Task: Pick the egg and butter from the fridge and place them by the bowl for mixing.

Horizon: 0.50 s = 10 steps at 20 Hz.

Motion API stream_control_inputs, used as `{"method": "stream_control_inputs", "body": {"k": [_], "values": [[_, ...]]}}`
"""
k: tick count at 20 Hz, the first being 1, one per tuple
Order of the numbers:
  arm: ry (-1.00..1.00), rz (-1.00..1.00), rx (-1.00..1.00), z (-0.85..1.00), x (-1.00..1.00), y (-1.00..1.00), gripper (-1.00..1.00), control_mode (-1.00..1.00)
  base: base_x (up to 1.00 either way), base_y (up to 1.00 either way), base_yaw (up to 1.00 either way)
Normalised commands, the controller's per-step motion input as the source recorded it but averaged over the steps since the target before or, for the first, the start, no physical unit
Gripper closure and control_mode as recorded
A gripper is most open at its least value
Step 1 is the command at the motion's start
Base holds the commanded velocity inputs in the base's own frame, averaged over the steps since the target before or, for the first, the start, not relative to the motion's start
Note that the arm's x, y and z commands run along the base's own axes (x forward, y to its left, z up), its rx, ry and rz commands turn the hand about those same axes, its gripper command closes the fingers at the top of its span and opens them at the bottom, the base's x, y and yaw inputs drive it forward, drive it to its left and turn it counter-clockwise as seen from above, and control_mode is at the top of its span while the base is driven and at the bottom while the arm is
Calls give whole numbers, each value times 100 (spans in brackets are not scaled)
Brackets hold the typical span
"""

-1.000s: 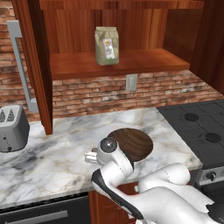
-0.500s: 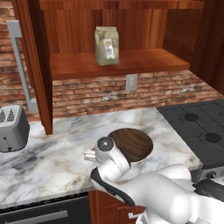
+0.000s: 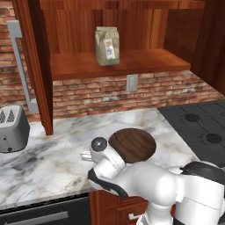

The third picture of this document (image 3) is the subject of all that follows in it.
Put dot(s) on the black hob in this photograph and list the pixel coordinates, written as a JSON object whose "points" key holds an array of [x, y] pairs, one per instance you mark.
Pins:
{"points": [[199, 129]]}

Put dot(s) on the grey wall outlet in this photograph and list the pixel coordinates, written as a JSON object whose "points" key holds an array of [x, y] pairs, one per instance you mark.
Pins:
{"points": [[132, 82]]}

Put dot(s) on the open wooden wall cupboard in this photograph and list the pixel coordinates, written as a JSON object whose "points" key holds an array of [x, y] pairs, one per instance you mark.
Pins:
{"points": [[117, 63]]}

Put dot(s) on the silver toaster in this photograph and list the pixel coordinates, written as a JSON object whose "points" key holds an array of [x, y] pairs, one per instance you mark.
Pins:
{"points": [[11, 130]]}

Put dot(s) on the wooden drawer front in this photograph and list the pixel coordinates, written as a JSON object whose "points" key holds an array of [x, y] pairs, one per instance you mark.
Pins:
{"points": [[117, 209]]}

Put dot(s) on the dark brown wooden bowl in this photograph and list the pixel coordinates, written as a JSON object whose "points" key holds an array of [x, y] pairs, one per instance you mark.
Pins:
{"points": [[134, 144]]}

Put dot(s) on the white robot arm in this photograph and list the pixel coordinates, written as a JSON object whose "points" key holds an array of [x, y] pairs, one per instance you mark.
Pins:
{"points": [[158, 184]]}

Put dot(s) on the beige paper flour bag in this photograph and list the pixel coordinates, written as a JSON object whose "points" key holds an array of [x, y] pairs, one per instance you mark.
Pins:
{"points": [[107, 46]]}

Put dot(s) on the wooden cupboard door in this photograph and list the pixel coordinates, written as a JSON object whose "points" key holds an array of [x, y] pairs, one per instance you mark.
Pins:
{"points": [[35, 64], [209, 44]]}

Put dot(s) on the black dishwasher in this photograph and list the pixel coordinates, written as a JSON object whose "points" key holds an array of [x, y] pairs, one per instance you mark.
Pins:
{"points": [[44, 212]]}

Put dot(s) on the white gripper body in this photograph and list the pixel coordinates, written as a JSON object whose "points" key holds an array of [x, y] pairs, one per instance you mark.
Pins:
{"points": [[85, 156]]}

